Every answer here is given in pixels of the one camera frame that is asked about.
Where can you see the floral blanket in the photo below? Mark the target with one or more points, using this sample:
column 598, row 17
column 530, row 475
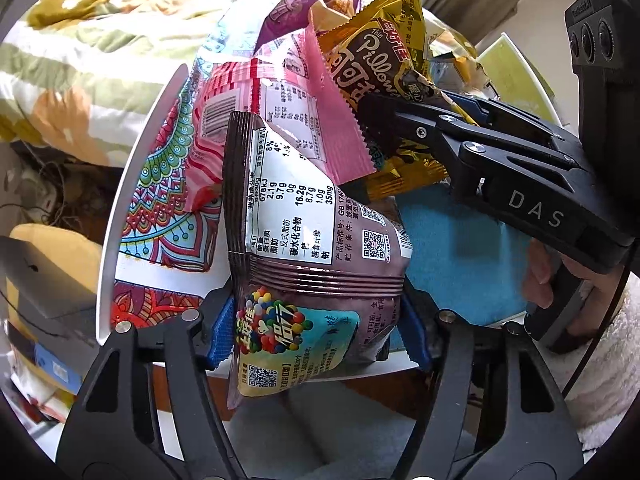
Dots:
column 100, row 60

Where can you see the purple candy snack packet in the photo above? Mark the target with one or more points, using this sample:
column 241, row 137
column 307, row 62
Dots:
column 300, row 240

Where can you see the green cardboard box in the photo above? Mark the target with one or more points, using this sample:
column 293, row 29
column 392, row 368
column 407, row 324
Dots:
column 505, row 65

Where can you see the person's right hand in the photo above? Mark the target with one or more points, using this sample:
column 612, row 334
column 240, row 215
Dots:
column 542, row 270

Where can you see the grey cushion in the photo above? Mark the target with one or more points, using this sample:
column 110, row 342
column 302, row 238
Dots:
column 310, row 435

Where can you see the pink snack packet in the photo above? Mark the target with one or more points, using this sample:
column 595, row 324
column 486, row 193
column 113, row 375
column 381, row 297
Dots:
column 300, row 85

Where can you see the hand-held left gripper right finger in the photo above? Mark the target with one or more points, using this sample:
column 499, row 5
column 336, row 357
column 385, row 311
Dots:
column 415, row 330

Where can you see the person's right forearm white sleeve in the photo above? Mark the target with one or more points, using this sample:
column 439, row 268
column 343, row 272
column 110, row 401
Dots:
column 610, row 360

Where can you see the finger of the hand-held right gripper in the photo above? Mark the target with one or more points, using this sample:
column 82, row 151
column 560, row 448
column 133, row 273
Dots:
column 467, row 104
column 380, row 112

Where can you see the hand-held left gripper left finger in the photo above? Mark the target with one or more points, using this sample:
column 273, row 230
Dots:
column 225, row 330

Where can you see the blue patterned tablecloth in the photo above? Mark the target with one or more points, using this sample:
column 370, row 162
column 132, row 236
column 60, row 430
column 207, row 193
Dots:
column 160, row 200

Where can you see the purple crumpled snack packet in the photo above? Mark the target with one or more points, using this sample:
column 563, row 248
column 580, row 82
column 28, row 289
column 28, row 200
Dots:
column 295, row 10

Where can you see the grey flat box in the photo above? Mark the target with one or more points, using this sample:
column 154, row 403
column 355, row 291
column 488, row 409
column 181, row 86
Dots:
column 40, row 290

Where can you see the gold snack packet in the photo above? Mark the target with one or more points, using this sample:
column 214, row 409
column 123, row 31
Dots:
column 380, row 60

